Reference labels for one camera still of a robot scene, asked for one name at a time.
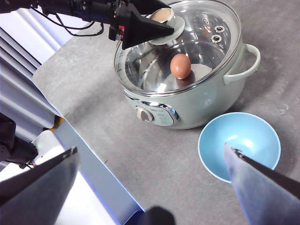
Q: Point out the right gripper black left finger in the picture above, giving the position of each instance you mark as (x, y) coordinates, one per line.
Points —
(35, 194)

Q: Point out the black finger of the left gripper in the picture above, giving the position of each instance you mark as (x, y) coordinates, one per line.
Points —
(150, 5)
(143, 30)

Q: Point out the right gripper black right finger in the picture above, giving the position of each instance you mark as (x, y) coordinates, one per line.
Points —
(264, 194)

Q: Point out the glass lid with green knob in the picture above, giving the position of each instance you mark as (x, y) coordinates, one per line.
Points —
(180, 27)

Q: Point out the brown egg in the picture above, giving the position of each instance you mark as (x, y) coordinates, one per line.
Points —
(180, 65)

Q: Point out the pale green electric steamer pot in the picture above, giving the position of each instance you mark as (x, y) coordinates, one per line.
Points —
(206, 100)

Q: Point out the blue ribbed bowl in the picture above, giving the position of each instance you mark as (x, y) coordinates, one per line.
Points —
(234, 131)

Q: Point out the white ribbed panel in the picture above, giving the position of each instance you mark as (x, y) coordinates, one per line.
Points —
(16, 77)

